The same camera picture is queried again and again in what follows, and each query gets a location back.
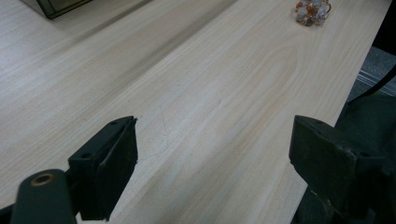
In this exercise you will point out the dark green box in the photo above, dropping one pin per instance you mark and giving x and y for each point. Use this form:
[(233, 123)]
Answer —
[(56, 6)]

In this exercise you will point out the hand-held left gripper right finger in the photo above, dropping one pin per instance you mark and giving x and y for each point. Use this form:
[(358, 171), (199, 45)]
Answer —
[(327, 168)]

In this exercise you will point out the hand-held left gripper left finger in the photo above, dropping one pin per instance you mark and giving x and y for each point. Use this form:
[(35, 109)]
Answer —
[(102, 168)]

